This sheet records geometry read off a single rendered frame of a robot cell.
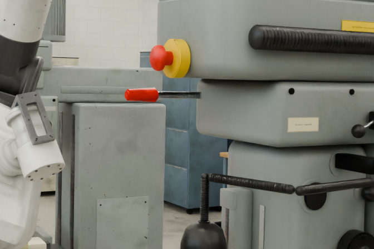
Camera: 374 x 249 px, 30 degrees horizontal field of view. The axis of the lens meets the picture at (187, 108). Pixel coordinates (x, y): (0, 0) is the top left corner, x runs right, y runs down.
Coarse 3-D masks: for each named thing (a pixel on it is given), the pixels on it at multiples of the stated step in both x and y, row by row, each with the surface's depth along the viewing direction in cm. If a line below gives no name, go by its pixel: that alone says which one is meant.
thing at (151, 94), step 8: (144, 88) 116; (152, 88) 116; (128, 96) 114; (136, 96) 114; (144, 96) 115; (152, 96) 115; (160, 96) 117; (168, 96) 118; (176, 96) 118; (184, 96) 119; (192, 96) 120; (200, 96) 121
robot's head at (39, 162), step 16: (16, 112) 110; (32, 112) 111; (16, 128) 110; (16, 144) 111; (48, 144) 108; (16, 160) 112; (32, 160) 107; (48, 160) 107; (32, 176) 109; (48, 176) 112
